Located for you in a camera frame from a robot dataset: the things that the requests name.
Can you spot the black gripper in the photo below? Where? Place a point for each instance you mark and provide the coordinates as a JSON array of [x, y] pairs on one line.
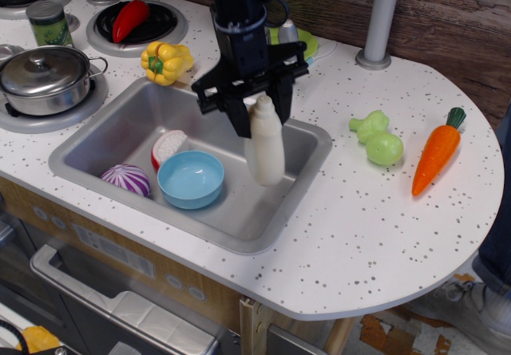
[[249, 65]]

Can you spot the cream detergent bottle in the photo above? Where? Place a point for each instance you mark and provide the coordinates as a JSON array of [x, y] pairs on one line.
[[264, 151]]

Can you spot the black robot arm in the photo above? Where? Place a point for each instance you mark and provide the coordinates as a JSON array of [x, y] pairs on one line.
[[239, 11]]

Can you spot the silver sink basin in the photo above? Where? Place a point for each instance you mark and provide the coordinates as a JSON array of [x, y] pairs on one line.
[[246, 218]]

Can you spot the silver toy faucet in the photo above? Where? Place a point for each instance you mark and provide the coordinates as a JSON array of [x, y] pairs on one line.
[[287, 33]]

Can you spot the green plate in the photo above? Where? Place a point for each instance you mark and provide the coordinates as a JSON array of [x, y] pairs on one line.
[[304, 36]]

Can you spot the red white toy radish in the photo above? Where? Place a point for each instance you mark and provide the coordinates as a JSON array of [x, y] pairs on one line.
[[169, 144]]

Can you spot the yellow toy bell pepper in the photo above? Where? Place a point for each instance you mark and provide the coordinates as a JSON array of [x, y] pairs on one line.
[[165, 63]]

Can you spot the light blue bowl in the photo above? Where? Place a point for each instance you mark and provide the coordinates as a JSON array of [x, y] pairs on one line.
[[191, 180]]

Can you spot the black stove burner middle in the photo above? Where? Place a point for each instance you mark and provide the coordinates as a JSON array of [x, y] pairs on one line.
[[165, 23]]

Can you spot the green toy pear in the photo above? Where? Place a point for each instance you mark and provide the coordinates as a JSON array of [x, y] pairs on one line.
[[382, 147]]

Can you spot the red toy chili pepper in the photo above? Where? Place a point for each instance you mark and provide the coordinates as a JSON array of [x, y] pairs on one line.
[[132, 15]]

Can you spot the purple striped toy onion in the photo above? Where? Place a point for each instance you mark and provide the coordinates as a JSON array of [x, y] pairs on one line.
[[129, 177]]

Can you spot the grey support pole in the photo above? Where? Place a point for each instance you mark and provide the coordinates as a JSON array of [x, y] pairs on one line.
[[374, 55]]

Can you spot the orange toy carrot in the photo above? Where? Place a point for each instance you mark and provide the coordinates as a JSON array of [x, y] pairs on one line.
[[439, 149]]

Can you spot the steel pot with lid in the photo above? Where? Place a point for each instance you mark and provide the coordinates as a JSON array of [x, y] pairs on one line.
[[47, 80]]

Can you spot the green pea can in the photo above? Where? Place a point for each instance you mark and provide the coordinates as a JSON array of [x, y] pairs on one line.
[[47, 20]]

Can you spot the silver oven door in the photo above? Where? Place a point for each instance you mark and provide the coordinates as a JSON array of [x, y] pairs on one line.
[[111, 319]]

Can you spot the grey sneaker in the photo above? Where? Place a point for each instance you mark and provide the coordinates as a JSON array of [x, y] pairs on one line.
[[472, 308]]

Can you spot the yellow object bottom left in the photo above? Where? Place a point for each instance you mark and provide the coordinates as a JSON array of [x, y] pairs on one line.
[[39, 339]]

